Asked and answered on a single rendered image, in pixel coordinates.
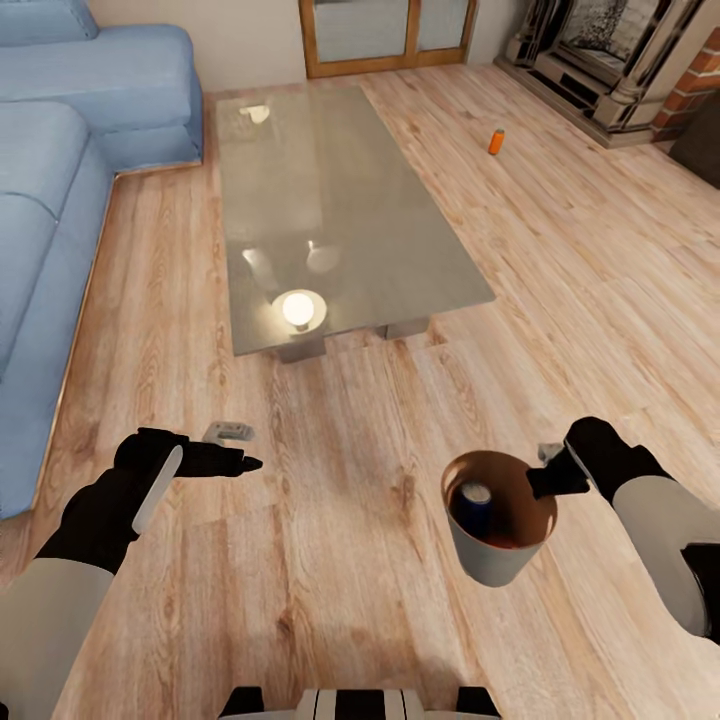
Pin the door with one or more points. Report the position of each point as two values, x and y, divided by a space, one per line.
346 37

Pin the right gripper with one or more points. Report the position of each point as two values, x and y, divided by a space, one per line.
550 480

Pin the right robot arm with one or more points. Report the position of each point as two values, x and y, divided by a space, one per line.
675 532

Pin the trash can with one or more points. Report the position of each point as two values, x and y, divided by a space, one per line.
516 514

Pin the wood fireplace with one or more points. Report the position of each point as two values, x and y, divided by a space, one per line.
607 66

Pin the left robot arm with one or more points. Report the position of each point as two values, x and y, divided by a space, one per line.
46 615

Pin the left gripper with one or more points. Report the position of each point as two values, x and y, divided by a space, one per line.
228 462

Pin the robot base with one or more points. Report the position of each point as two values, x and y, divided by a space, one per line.
246 703

